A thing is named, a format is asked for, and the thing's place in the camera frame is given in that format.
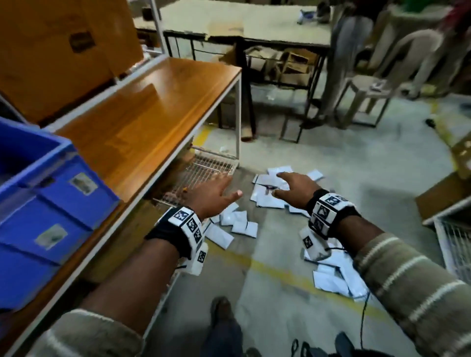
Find person's left hand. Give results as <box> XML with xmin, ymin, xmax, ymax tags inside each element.
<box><xmin>183</xmin><ymin>173</ymin><xmax>243</xmax><ymax>221</ymax></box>

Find person's right hand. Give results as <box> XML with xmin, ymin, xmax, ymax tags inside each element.
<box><xmin>271</xmin><ymin>172</ymin><xmax>323</xmax><ymax>210</ymax></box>

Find pile of white mailer packets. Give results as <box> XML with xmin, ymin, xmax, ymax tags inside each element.
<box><xmin>202</xmin><ymin>165</ymin><xmax>370</xmax><ymax>302</ymax></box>

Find person's left forearm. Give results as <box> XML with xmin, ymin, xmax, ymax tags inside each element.
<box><xmin>26</xmin><ymin>239</ymin><xmax>181</xmax><ymax>357</ymax></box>

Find person's right forearm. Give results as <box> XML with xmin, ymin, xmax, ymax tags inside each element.
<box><xmin>337</xmin><ymin>215</ymin><xmax>471</xmax><ymax>357</ymax></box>

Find person's left leg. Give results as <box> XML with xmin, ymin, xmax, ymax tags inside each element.
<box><xmin>200</xmin><ymin>316</ymin><xmax>245</xmax><ymax>357</ymax></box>

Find person's leg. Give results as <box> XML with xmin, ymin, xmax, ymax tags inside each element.
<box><xmin>200</xmin><ymin>316</ymin><xmax>245</xmax><ymax>357</ymax></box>
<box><xmin>335</xmin><ymin>331</ymin><xmax>358</xmax><ymax>357</ymax></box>

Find person's right leg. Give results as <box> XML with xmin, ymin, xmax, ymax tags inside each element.
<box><xmin>335</xmin><ymin>331</ymin><xmax>358</xmax><ymax>357</ymax></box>

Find right wrist marker band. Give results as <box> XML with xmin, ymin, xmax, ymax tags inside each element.
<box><xmin>306</xmin><ymin>188</ymin><xmax>362</xmax><ymax>240</ymax></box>

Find wrist marker band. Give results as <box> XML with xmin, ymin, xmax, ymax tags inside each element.
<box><xmin>144</xmin><ymin>205</ymin><xmax>205</xmax><ymax>260</ymax></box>
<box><xmin>306</xmin><ymin>188</ymin><xmax>362</xmax><ymax>240</ymax></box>

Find left wrist marker band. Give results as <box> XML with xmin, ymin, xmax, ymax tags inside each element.
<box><xmin>144</xmin><ymin>205</ymin><xmax>205</xmax><ymax>260</ymax></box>

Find brown cardboard tube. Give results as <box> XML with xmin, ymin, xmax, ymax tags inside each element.
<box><xmin>239</xmin><ymin>84</ymin><xmax>255</xmax><ymax>142</ymax></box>

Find beige plastic stool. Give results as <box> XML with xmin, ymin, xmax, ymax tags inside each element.
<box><xmin>337</xmin><ymin>73</ymin><xmax>394</xmax><ymax>129</ymax></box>

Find small open cardboard box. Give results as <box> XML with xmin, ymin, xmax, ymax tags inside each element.
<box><xmin>244</xmin><ymin>46</ymin><xmax>282</xmax><ymax>80</ymax></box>
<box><xmin>279</xmin><ymin>48</ymin><xmax>319</xmax><ymax>87</ymax></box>

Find beige plastic chair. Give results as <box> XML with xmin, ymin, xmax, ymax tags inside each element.
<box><xmin>367</xmin><ymin>3</ymin><xmax>448</xmax><ymax>91</ymax></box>

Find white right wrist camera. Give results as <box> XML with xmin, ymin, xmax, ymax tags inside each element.
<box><xmin>298</xmin><ymin>225</ymin><xmax>332</xmax><ymax>262</ymax></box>

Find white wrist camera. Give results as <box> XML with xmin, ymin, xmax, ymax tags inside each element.
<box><xmin>182</xmin><ymin>241</ymin><xmax>209</xmax><ymax>277</ymax></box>
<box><xmin>298</xmin><ymin>225</ymin><xmax>332</xmax><ymax>262</ymax></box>

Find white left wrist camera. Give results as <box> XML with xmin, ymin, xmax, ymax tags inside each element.
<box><xmin>182</xmin><ymin>241</ymin><xmax>209</xmax><ymax>277</ymax></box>

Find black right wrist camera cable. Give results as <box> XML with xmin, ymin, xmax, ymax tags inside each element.
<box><xmin>360</xmin><ymin>292</ymin><xmax>370</xmax><ymax>350</ymax></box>

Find black metal frame table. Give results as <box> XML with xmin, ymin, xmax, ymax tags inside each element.
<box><xmin>132</xmin><ymin>0</ymin><xmax>332</xmax><ymax>144</ymax></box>

